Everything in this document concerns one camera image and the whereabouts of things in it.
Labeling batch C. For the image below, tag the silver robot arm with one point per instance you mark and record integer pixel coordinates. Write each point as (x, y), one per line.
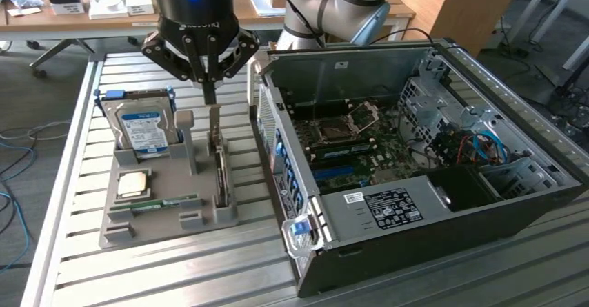
(349, 7)

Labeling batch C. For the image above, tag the CPU chip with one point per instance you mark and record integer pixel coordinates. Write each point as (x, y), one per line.
(132, 184)

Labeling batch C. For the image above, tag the blue case latch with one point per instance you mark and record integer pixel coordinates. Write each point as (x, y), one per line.
(299, 227)

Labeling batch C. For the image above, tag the green RAM stick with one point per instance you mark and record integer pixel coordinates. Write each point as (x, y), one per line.
(156, 204)

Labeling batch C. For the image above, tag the small white box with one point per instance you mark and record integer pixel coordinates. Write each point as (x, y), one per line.
(137, 7)

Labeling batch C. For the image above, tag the flat white box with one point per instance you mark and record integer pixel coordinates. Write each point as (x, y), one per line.
(105, 12)

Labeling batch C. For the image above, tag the white box with black top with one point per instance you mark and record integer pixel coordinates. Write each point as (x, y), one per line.
(67, 8)

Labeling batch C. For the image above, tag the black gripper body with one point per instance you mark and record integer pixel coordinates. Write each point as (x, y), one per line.
(193, 10)

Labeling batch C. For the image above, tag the white papers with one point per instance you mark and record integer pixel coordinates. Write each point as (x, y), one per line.
(264, 7)

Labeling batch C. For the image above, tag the metal drive cage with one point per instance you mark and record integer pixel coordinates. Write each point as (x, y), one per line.
(428, 110)

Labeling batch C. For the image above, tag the metal socket cover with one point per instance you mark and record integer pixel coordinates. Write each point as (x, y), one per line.
(364, 115)

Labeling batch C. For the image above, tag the grey chipset heatsink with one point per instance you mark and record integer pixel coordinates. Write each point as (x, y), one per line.
(386, 175)

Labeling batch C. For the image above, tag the hard disk with blue label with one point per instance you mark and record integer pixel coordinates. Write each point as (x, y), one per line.
(143, 127)

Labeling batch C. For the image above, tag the white card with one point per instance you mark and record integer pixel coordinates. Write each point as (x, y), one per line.
(23, 12)

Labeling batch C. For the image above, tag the black open PC case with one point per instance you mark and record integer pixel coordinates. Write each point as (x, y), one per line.
(413, 252)

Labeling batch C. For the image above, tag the white desk leg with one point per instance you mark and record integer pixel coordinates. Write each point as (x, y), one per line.
(554, 12)

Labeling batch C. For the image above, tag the RAM stick with label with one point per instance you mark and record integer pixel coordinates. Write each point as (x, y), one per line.
(342, 151)

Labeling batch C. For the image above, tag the grey power supply unit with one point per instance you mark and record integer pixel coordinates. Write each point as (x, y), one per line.
(349, 224)

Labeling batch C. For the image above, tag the blue expansion slot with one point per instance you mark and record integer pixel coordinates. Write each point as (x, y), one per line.
(333, 173)

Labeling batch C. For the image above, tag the CPU socket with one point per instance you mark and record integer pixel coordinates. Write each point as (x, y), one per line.
(333, 131)

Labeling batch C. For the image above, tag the grey parts rack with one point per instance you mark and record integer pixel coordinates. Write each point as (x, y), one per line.
(175, 183)

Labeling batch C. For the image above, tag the graphics card with metal bracket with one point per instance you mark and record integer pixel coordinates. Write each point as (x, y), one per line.
(220, 169)

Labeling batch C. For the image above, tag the wooden desk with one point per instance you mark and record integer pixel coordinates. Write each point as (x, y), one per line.
(69, 24)

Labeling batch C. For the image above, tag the green motherboard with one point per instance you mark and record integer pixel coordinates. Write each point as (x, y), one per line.
(390, 155)

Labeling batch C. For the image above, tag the wooden cabinet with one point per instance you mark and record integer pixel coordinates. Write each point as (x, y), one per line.
(460, 7)

